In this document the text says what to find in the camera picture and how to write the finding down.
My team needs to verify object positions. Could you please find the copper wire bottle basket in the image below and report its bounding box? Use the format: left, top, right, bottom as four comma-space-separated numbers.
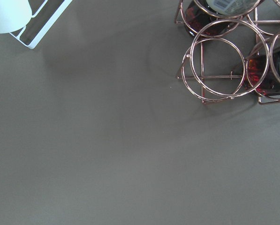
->
174, 0, 280, 105

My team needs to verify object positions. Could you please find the tea bottle white cap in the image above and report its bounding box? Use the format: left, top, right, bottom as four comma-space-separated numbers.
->
244, 47, 280, 96
185, 0, 261, 35

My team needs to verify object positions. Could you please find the pale blue cup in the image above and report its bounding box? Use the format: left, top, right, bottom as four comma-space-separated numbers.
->
0, 0, 32, 34

